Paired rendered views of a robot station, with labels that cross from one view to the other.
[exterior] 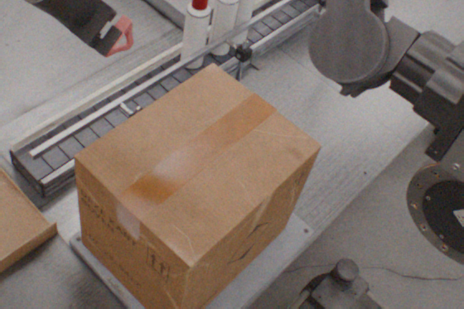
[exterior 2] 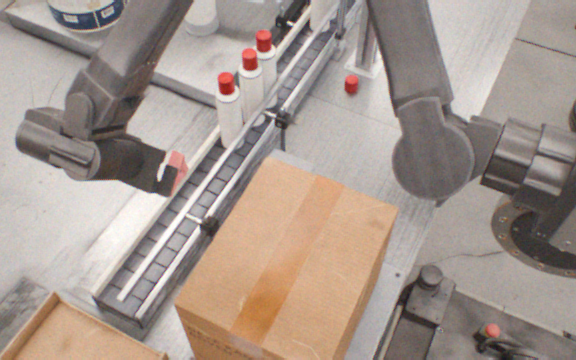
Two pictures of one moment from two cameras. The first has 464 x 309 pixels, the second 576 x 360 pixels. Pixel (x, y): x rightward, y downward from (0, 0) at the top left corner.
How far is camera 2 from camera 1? 0.17 m
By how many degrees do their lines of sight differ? 9
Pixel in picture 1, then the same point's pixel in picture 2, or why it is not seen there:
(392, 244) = (460, 229)
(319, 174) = not seen: hidden behind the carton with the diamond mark
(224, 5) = (250, 79)
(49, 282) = not seen: outside the picture
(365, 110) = not seen: hidden behind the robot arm
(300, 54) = (331, 94)
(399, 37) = (482, 140)
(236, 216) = (346, 309)
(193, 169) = (290, 275)
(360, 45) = (446, 161)
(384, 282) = (463, 267)
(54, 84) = (106, 208)
